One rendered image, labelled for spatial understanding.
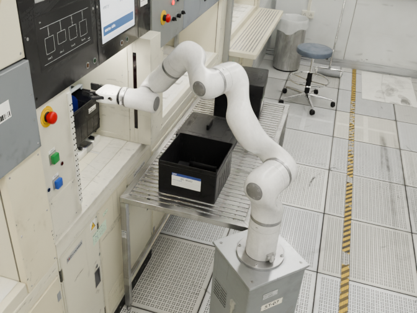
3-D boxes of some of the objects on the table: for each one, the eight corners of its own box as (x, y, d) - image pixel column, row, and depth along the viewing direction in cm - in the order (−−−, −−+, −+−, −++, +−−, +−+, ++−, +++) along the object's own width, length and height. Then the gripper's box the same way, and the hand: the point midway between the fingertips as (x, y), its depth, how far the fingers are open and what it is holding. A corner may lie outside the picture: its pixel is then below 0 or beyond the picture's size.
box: (258, 125, 271) (264, 86, 258) (211, 118, 275) (214, 79, 262) (264, 105, 295) (269, 69, 281) (221, 99, 299) (224, 63, 286)
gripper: (133, 81, 197) (96, 74, 202) (113, 96, 183) (74, 87, 188) (133, 97, 201) (97, 89, 206) (113, 112, 187) (76, 104, 192)
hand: (90, 89), depth 197 cm, fingers open, 6 cm apart
